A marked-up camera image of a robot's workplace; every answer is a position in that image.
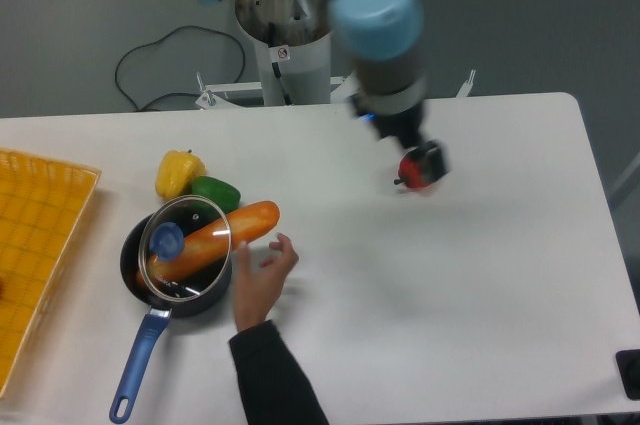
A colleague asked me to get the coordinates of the dark pot blue handle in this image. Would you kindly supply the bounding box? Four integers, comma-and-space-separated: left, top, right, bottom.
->
109, 215, 232, 424

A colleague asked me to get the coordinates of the red toy bell pepper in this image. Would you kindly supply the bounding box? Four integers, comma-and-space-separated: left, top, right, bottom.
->
394, 154, 446, 190

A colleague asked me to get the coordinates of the toy baguette bread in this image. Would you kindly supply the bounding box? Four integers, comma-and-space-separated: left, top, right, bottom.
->
136, 196, 280, 294

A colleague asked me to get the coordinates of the black device at table edge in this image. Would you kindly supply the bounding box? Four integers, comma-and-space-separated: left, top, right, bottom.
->
615, 349, 640, 401

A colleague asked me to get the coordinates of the yellow plastic basket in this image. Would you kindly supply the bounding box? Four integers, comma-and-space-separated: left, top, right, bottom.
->
1, 148, 101, 396

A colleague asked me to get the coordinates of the black cable on floor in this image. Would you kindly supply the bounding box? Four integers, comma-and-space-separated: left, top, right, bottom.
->
114, 25, 246, 112

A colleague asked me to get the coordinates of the person's hand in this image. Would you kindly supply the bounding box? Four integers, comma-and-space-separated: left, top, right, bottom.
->
232, 233, 299, 333

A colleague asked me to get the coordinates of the green toy bell pepper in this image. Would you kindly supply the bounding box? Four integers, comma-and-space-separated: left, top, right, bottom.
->
191, 176, 241, 213

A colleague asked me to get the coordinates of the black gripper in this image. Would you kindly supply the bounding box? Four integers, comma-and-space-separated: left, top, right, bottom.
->
350, 92, 448, 185

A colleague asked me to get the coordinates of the black sleeved forearm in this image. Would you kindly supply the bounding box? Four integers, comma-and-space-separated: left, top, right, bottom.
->
229, 320, 328, 424

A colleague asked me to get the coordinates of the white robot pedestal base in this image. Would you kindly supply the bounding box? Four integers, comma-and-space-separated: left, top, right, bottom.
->
194, 0, 371, 110

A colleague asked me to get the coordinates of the glass pot lid blue knob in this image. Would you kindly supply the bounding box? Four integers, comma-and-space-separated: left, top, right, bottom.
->
138, 194, 233, 301

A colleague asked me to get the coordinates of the yellow toy bell pepper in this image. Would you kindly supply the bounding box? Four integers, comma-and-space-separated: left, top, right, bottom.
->
155, 150, 206, 200

